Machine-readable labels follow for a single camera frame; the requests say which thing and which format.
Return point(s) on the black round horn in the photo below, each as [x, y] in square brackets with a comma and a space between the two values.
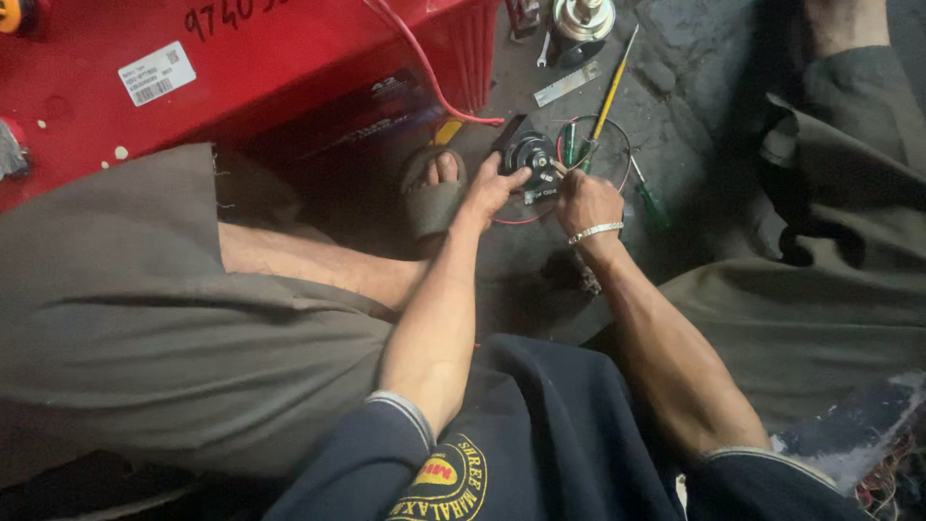
[527, 152]

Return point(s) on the round metal part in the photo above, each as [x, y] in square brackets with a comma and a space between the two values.
[582, 22]

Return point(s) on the person's right hand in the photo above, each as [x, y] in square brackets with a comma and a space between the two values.
[589, 206]

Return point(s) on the navy sweatshirt with yellow print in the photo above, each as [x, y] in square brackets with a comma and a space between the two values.
[550, 441]

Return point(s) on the person's left lower leg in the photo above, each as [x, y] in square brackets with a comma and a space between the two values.
[311, 260]

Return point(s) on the dark red small box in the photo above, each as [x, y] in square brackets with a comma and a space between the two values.
[522, 16]

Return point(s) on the small steel wrench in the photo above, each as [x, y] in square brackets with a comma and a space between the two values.
[543, 49]

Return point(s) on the grey-green sandal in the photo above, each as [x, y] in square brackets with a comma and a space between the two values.
[432, 206]

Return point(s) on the white barcode label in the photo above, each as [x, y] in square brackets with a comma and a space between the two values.
[156, 73]

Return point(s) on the olive left trouser leg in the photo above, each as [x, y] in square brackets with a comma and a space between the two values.
[145, 325]

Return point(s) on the person's right foot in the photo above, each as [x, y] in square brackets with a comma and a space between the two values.
[843, 25]

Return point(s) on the olive trouser leg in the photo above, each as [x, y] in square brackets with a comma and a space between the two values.
[817, 275]
[145, 325]

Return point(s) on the metal ruler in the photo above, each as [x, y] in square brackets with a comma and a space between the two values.
[568, 84]

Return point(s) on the person's left hand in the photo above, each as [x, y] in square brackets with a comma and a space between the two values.
[486, 199]

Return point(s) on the olive right trouser leg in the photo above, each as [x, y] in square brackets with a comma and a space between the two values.
[817, 275]

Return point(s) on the yellow plastic piece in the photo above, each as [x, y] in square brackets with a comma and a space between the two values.
[447, 132]

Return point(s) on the yellow knob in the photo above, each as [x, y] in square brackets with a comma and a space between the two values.
[10, 14]

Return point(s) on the person's foot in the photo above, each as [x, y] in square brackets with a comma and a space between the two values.
[843, 25]
[441, 172]

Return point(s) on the red battery case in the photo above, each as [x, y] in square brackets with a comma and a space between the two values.
[253, 58]

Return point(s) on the person's left foot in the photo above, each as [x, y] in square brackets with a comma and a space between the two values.
[441, 172]

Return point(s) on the person's right fingers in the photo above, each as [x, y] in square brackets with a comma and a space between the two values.
[575, 182]

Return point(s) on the small green screwdriver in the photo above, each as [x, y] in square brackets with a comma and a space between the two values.
[571, 143]

